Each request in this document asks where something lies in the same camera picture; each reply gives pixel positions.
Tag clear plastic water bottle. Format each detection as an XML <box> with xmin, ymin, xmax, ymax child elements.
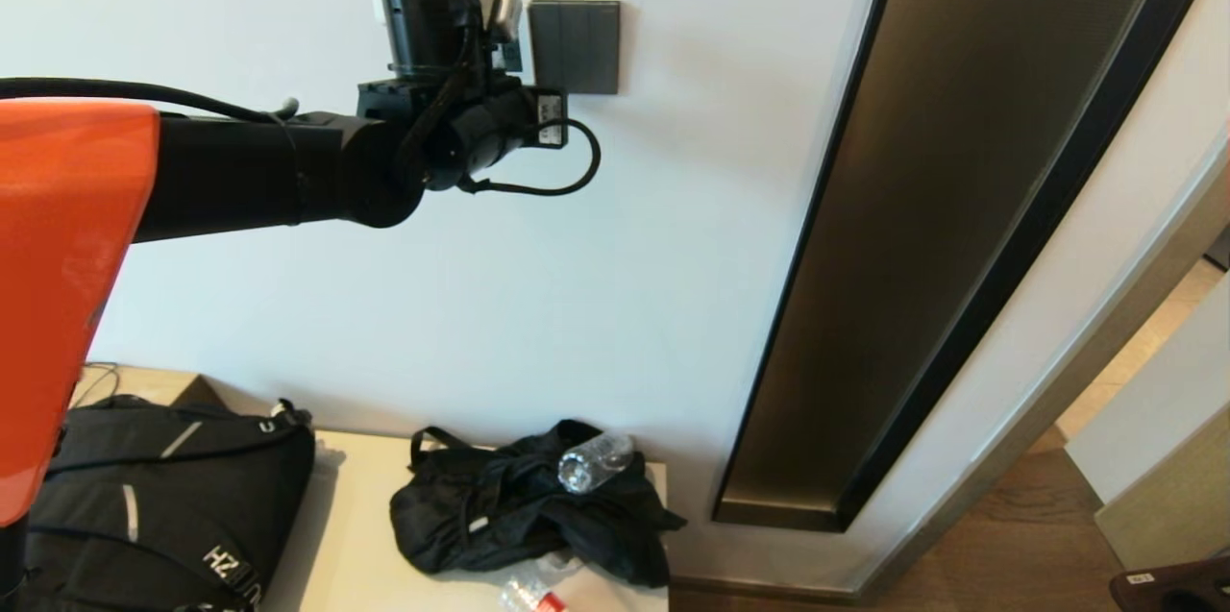
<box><xmin>557</xmin><ymin>433</ymin><xmax>636</xmax><ymax>496</ymax></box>

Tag small crumpled black bag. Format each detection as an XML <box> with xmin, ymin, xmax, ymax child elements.
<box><xmin>389</xmin><ymin>419</ymin><xmax>688</xmax><ymax>590</ymax></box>

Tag red label plastic bottle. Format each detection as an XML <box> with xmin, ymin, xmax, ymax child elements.
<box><xmin>499</xmin><ymin>574</ymin><xmax>571</xmax><ymax>612</ymax></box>

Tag large black backpack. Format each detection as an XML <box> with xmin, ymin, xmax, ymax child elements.
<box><xmin>21</xmin><ymin>396</ymin><xmax>317</xmax><ymax>612</ymax></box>

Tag white door with wooden edge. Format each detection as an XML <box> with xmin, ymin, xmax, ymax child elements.
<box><xmin>1065</xmin><ymin>271</ymin><xmax>1230</xmax><ymax>573</ymax></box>

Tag dark brown object white label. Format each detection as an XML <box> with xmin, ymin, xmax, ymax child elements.
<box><xmin>1108</xmin><ymin>557</ymin><xmax>1230</xmax><ymax>612</ymax></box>

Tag thin black loop cable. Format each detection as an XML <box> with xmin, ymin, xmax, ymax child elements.
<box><xmin>458</xmin><ymin>117</ymin><xmax>603</xmax><ymax>199</ymax></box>

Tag grey wall switch panel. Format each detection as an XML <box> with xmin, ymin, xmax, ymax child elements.
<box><xmin>526</xmin><ymin>0</ymin><xmax>622</xmax><ymax>96</ymax></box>

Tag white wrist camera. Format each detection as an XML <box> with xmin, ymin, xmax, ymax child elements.
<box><xmin>469</xmin><ymin>0</ymin><xmax>526</xmax><ymax>74</ymax></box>

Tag braided black arm cable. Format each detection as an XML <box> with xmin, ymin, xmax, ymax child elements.
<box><xmin>0</xmin><ymin>16</ymin><xmax>477</xmax><ymax>173</ymax></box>

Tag dark bronze recessed wall panel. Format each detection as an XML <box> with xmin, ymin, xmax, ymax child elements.
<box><xmin>711</xmin><ymin>0</ymin><xmax>1230</xmax><ymax>536</ymax></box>

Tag grey door frame trim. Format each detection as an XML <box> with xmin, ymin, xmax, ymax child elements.
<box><xmin>846</xmin><ymin>122</ymin><xmax>1230</xmax><ymax>599</ymax></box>

